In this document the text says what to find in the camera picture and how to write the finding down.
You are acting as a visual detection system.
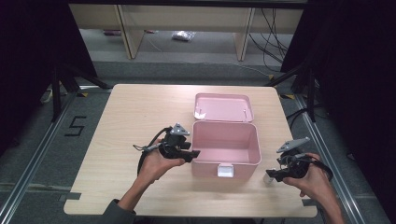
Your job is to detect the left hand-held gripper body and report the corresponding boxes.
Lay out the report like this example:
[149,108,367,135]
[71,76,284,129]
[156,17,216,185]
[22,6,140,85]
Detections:
[158,122,192,160]

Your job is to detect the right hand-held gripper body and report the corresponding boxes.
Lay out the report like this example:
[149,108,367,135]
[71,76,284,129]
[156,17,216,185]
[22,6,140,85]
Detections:
[276,136,311,180]

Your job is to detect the pink plastic storage box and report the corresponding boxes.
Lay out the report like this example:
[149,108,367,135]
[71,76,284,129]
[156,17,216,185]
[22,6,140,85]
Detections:
[190,92,262,180]

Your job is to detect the person's left hand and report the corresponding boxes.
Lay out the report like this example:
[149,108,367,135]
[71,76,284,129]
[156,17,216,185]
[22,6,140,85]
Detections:
[138,139,188,185]

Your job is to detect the person's right hand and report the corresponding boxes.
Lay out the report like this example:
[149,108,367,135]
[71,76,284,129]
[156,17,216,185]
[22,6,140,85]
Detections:
[282,152,336,200]

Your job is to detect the black metal stand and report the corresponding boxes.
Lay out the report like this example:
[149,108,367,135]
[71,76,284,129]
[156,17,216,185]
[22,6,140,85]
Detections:
[50,61,110,123]
[264,60,319,123]

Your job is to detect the person's grey-green clothing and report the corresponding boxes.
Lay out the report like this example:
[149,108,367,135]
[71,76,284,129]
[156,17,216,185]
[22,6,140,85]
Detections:
[98,199,137,224]

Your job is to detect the black curtain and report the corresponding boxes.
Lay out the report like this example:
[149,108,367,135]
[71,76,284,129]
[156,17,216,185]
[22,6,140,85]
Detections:
[0,0,98,153]
[280,0,396,218]

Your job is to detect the clear plastic bag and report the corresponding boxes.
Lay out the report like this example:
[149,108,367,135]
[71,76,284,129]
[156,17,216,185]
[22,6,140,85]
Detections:
[171,30,196,42]

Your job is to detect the metal floor rail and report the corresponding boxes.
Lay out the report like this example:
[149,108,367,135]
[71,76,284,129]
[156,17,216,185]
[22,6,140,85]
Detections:
[0,90,79,224]
[294,92,366,224]

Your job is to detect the light wooden desk frame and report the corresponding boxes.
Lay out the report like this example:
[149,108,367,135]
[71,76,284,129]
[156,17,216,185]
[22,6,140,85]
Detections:
[68,3,304,62]

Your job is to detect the black floor cables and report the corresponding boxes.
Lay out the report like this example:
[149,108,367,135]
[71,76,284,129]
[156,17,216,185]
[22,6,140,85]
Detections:
[247,7,290,73]

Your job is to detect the coiled white cable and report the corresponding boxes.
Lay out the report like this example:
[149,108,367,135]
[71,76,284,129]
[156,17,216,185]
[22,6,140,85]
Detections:
[39,88,54,105]

